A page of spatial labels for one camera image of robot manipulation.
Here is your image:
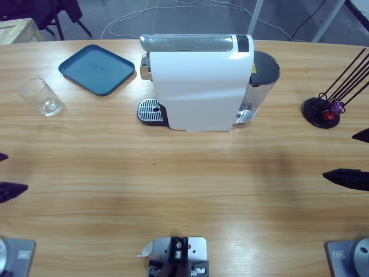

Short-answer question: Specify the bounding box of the black floor cable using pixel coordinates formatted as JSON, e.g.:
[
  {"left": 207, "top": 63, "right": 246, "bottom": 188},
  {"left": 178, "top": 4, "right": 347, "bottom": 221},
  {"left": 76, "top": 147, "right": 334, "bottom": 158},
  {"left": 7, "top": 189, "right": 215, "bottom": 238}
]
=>
[{"left": 289, "top": 0, "right": 331, "bottom": 41}]

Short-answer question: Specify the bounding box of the white floor cable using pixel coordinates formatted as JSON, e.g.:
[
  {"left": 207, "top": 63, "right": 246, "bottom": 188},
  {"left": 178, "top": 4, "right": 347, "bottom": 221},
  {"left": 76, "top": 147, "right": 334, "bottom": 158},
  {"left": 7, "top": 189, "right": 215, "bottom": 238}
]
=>
[{"left": 100, "top": 0, "right": 292, "bottom": 41}]

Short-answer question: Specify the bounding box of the white paper tab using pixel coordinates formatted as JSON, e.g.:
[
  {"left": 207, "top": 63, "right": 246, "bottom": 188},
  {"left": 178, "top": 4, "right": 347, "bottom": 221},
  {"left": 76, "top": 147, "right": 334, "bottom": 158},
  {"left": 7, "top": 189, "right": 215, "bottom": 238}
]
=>
[{"left": 136, "top": 241, "right": 154, "bottom": 258}]

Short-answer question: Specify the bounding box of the clear drinking glass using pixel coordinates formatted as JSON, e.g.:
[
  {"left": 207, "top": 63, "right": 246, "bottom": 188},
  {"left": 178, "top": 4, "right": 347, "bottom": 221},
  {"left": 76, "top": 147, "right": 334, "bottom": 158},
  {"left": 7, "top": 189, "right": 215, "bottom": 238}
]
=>
[{"left": 18, "top": 77, "right": 65, "bottom": 117}]

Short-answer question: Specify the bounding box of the blue plastic tray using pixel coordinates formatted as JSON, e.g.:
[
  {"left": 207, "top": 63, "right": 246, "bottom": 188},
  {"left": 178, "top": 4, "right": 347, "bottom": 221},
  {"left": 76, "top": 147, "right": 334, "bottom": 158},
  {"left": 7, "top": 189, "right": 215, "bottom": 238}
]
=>
[{"left": 58, "top": 44, "right": 136, "bottom": 98}]

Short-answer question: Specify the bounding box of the wooden crate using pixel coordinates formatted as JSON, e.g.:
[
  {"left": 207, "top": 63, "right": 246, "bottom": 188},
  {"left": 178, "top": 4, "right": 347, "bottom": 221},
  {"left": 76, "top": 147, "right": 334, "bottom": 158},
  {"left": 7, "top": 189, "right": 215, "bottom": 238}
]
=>
[{"left": 0, "top": 17, "right": 46, "bottom": 46}]

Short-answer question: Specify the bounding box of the white capsule coffee machine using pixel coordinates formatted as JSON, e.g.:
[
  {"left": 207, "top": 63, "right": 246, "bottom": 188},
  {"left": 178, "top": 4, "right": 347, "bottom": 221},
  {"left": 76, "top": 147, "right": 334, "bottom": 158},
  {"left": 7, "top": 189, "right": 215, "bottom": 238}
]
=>
[{"left": 137, "top": 33, "right": 255, "bottom": 133}]

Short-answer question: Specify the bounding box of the centre metal base mount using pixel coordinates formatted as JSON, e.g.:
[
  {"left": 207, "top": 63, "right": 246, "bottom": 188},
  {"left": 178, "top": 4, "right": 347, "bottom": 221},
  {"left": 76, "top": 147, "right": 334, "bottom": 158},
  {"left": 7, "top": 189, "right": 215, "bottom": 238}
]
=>
[{"left": 148, "top": 235, "right": 210, "bottom": 277}]

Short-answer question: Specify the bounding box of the clear water tank black lid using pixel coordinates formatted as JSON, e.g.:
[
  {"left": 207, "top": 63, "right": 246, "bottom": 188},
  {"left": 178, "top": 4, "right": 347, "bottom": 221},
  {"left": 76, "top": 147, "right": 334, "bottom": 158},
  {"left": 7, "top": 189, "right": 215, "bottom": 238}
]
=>
[{"left": 235, "top": 50, "right": 281, "bottom": 129}]

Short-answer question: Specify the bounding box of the black chair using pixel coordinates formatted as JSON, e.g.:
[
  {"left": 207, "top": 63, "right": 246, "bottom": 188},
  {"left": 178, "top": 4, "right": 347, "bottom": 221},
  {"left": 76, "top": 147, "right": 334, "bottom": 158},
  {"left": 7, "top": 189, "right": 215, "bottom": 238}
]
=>
[{"left": 0, "top": 0, "right": 93, "bottom": 41}]

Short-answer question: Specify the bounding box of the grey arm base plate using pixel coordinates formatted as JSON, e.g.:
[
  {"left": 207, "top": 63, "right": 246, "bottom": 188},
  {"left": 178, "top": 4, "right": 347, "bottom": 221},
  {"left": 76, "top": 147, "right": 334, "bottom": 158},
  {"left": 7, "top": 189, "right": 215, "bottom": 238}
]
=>
[
  {"left": 325, "top": 238, "right": 369, "bottom": 277},
  {"left": 0, "top": 237, "right": 37, "bottom": 277}
]

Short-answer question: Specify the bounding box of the white frame leg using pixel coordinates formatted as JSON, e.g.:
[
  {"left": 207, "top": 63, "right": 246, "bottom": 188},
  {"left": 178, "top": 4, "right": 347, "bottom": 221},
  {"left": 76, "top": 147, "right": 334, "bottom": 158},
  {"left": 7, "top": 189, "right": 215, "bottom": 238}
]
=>
[
  {"left": 247, "top": 0, "right": 265, "bottom": 37},
  {"left": 312, "top": 0, "right": 345, "bottom": 43}
]

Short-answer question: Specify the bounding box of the black capsule holder with rods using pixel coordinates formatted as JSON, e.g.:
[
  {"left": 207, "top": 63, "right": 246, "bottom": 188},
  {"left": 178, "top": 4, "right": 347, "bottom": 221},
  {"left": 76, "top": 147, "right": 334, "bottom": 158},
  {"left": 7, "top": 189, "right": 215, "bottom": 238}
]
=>
[{"left": 302, "top": 47, "right": 369, "bottom": 129}]

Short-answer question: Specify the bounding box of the black frame bar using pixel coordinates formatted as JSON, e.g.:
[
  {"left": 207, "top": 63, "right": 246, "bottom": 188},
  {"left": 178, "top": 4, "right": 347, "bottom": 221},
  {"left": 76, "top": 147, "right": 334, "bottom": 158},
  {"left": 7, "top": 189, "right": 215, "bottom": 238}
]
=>
[{"left": 345, "top": 0, "right": 369, "bottom": 29}]

